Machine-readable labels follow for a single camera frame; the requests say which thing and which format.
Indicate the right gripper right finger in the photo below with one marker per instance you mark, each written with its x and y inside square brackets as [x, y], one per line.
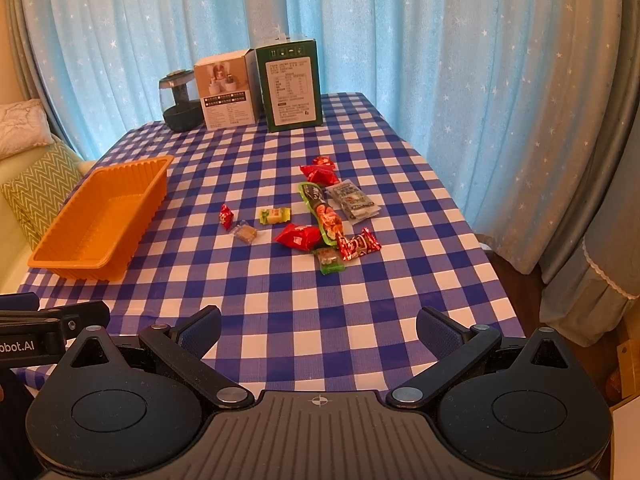
[458, 350]

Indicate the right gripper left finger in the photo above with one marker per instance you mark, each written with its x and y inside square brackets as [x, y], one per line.
[178, 353]

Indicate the clear brown candy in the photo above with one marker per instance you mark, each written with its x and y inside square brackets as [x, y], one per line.
[244, 232]

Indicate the small red candy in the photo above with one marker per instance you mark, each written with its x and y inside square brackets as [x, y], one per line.
[324, 161]
[226, 217]

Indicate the red twisted candy wrapper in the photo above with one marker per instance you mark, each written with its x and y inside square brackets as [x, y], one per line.
[358, 245]

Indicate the green small snack packet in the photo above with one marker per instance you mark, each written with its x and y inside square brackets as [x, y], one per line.
[330, 260]

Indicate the yellow green candy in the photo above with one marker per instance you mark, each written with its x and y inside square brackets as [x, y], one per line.
[271, 216]

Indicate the grey white snack packet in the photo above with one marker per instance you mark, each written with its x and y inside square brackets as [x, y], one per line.
[353, 202]

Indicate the long green snack packet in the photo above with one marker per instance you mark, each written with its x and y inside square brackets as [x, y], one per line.
[330, 223]

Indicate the large red snack packet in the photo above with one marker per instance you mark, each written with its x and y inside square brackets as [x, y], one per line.
[321, 175]

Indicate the light green sofa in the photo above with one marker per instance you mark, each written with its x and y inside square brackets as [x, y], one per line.
[15, 248]

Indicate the orange plastic tray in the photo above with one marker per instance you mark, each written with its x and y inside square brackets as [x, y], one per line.
[97, 232]

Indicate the green chevron cushion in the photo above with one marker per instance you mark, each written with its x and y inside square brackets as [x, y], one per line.
[37, 194]

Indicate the grey drape curtain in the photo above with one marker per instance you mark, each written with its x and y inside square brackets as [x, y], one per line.
[599, 283]

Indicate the blue checkered tablecloth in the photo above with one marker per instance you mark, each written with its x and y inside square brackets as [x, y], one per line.
[285, 325]

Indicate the white pink cushion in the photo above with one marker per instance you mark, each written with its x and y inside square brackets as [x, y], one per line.
[23, 126]

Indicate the dark glass humidifier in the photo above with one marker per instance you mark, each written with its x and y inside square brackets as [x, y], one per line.
[181, 106]

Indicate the beige product box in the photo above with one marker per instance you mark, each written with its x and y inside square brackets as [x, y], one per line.
[228, 87]

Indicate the blue star curtain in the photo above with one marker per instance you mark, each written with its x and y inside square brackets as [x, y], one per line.
[504, 98]

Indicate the dark green carton box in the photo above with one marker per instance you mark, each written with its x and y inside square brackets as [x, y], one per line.
[289, 77]

